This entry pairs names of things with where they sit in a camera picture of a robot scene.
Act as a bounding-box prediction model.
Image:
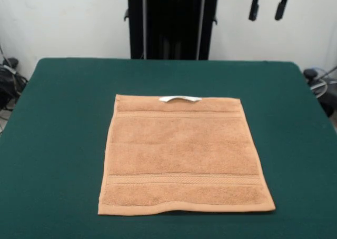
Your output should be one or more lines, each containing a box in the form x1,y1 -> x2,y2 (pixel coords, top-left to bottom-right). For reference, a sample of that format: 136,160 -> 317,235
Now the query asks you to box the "black stand base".
302,67 -> 337,118
0,56 -> 28,112

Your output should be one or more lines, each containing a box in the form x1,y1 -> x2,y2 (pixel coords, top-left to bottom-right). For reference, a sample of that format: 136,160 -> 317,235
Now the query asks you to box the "dark green table cloth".
0,57 -> 337,239

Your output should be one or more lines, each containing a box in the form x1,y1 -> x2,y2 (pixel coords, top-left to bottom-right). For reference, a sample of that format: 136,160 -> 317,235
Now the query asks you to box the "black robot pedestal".
122,0 -> 230,61

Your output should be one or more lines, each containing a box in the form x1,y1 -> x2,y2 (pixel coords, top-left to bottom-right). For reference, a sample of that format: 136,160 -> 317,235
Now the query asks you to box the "tan terry towel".
97,93 -> 276,216

